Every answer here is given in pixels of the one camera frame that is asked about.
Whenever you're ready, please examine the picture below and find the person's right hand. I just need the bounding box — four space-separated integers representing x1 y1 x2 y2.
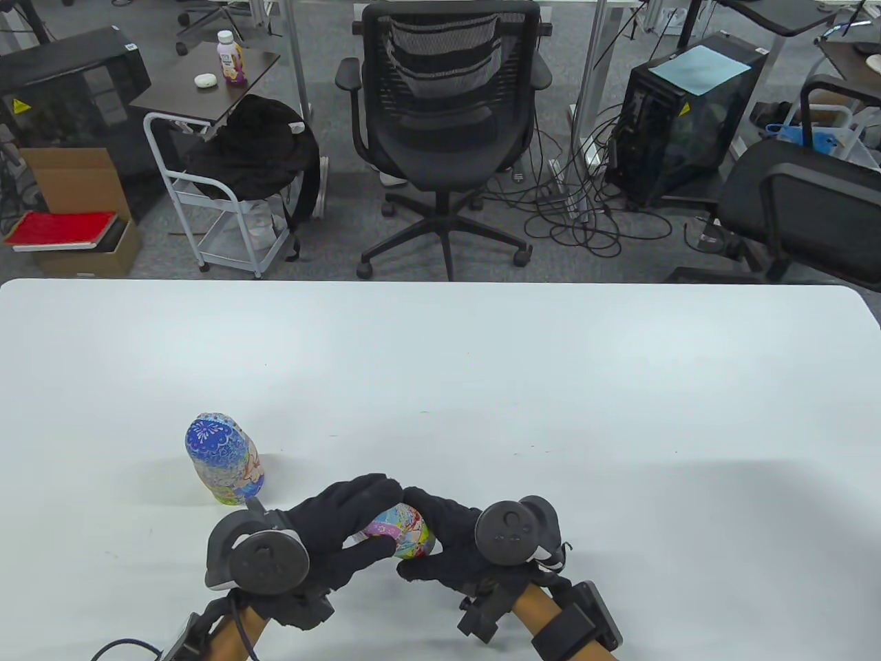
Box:
397 487 572 644

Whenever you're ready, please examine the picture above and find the person's left hand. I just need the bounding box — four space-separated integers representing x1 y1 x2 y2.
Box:
255 473 403 629

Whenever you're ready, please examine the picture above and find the medium Russian doll base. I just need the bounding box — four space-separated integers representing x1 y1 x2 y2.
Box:
394 503 436 558

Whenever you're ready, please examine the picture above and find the large floral Russian doll base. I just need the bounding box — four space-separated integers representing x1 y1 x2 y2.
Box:
200 454 266 507

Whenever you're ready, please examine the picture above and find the large blue Russian doll head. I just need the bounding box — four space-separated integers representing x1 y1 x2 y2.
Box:
184 412 252 483

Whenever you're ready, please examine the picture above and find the person's right forearm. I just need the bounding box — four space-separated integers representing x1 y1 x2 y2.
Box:
513 585 620 661

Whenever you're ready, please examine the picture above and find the person's left forearm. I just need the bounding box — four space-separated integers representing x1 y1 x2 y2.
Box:
206 606 269 661

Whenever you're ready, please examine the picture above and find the black round tracking controller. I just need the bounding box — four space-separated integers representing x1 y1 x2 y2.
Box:
204 497 310 595
475 496 562 567

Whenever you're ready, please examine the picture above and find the white metal cart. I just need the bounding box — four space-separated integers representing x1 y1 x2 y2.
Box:
143 112 331 280

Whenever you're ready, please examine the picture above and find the black backpack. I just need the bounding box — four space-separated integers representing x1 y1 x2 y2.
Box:
184 94 321 262

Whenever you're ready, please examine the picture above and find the black mesh office chair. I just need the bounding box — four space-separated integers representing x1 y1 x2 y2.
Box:
335 0 553 282

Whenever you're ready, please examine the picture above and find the white power strip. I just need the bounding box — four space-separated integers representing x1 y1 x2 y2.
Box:
549 158 593 221

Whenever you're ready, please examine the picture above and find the red notebook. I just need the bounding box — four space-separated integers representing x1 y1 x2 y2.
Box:
3 211 118 252

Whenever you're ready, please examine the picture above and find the cardboard box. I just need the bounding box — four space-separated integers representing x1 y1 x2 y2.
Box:
19 147 144 279

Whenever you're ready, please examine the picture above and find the dark side table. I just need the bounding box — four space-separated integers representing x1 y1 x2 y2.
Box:
129 41 282 128
814 34 881 90

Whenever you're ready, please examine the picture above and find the black computer tower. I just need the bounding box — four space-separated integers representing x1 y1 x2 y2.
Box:
604 31 768 207

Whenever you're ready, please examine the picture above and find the purple label drink bottle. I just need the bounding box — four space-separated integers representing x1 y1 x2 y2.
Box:
216 30 248 87

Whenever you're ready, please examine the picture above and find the grey desk leg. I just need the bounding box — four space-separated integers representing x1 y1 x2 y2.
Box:
571 0 610 169

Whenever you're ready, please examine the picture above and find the black padded office chair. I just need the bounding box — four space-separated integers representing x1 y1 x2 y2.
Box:
664 76 881 293

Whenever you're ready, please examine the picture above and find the black cabinet with yellow sticker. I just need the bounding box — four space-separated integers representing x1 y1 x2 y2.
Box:
0 26 152 221

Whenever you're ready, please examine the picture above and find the teal paper sheet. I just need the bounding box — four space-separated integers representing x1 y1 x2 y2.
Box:
649 45 751 97

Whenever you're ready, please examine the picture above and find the blue bag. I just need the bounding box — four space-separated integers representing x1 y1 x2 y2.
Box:
766 123 847 154

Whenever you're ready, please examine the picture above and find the black desk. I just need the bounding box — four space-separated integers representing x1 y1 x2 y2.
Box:
716 0 861 39

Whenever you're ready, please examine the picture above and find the tangle of black cables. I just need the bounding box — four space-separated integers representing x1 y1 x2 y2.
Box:
482 103 689 259

